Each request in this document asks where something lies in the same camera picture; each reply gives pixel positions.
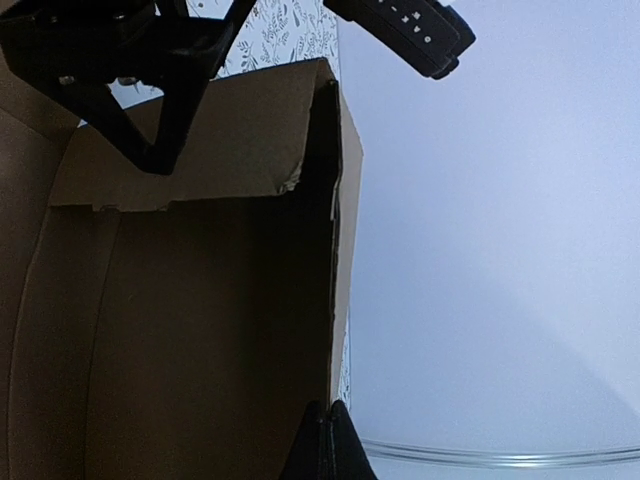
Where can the floral patterned table mat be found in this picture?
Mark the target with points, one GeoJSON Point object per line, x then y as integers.
{"type": "Point", "coordinates": [275, 33]}

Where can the aluminium front rail base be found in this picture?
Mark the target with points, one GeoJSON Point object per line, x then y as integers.
{"type": "Point", "coordinates": [488, 460]}

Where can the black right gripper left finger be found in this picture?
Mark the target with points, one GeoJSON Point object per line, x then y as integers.
{"type": "Point", "coordinates": [307, 458]}

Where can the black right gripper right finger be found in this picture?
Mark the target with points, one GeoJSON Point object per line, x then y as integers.
{"type": "Point", "coordinates": [346, 456]}

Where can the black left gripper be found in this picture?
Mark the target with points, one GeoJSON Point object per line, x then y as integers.
{"type": "Point", "coordinates": [78, 48]}

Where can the brown cardboard box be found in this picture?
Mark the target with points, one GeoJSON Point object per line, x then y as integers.
{"type": "Point", "coordinates": [174, 327]}

